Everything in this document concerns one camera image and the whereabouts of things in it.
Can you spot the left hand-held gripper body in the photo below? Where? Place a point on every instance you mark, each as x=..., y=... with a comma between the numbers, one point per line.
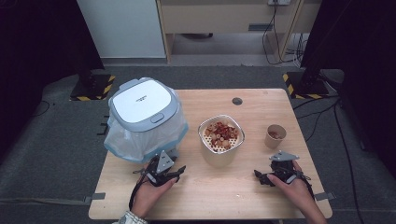
x=163, y=161

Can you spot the brown paper cup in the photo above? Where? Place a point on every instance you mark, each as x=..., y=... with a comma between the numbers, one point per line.
x=272, y=142

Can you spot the black curtain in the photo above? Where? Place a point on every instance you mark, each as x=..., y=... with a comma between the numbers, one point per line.
x=37, y=46
x=358, y=62

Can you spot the grey tape strip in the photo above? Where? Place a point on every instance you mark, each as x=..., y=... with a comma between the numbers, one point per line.
x=325, y=196
x=95, y=197

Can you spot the person's right hand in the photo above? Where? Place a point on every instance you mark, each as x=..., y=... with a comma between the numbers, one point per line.
x=295, y=193

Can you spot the white cabinet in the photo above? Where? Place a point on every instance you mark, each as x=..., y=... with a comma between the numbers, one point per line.
x=124, y=28

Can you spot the translucent plastic trash bag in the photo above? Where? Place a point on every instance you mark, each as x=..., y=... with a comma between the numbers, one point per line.
x=140, y=144

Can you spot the pile of red food scraps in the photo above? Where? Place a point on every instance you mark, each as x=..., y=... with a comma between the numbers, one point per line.
x=221, y=133

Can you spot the person's left hand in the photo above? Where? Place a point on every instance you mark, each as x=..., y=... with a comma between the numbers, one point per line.
x=146, y=196

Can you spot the striped stand base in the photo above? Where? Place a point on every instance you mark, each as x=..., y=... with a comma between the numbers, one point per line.
x=306, y=87
x=93, y=88

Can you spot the round grey table grommet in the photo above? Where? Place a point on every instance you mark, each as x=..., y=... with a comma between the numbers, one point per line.
x=237, y=101

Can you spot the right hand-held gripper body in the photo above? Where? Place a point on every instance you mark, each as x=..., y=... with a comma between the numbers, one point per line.
x=283, y=156

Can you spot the small heap of scraps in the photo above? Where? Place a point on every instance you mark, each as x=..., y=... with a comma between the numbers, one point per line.
x=275, y=134

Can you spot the white grey-blue trash can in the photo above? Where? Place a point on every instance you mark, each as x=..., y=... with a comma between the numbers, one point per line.
x=140, y=99

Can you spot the white power strip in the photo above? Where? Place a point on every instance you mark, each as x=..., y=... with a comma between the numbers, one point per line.
x=279, y=2

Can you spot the light wooden desk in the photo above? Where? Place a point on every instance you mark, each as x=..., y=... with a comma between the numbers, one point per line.
x=218, y=18

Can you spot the beige strainer container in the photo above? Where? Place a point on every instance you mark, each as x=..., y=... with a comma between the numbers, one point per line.
x=218, y=158

